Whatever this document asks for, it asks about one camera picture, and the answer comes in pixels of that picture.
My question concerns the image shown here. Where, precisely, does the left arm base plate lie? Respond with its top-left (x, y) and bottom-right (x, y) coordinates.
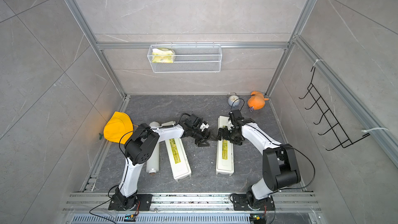
top-left (108, 193), bottom-right (153, 211)

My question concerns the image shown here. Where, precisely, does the wire mesh wall basket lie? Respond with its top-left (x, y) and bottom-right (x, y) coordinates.
top-left (147, 43), bottom-right (222, 73)

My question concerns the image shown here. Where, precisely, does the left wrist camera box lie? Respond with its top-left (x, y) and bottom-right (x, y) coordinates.
top-left (200, 122), bottom-right (209, 131)

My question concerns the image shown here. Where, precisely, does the white dispenser lid with label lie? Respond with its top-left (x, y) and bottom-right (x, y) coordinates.
top-left (216, 116), bottom-right (234, 176)

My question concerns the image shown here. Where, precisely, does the white plastic wrap roll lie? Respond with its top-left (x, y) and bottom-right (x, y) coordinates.
top-left (146, 121), bottom-right (161, 175)

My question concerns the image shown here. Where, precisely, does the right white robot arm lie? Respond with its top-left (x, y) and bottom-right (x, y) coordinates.
top-left (217, 110), bottom-right (301, 208)

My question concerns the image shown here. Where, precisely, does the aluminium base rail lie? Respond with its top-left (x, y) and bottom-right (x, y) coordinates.
top-left (61, 192), bottom-right (326, 224)

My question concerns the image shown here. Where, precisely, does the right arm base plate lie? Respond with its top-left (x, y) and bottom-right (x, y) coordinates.
top-left (229, 193), bottom-right (275, 211)

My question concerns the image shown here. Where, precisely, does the black wire hook rack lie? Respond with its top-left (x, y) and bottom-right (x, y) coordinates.
top-left (299, 67), bottom-right (370, 151)

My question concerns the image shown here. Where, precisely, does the white wrap dispenser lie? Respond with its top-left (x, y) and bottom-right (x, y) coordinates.
top-left (160, 125), bottom-right (191, 182)

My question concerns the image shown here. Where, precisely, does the yellow wipes packet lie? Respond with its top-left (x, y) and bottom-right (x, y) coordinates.
top-left (151, 48), bottom-right (175, 63)

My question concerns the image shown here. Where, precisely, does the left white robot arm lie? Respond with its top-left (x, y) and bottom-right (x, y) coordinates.
top-left (108, 114), bottom-right (211, 211)

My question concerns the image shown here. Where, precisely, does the yellow bucket hat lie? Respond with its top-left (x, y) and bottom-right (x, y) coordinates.
top-left (104, 112), bottom-right (134, 145)

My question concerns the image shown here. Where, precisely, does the orange plush toy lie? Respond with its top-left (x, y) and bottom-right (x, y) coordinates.
top-left (247, 91), bottom-right (269, 112)

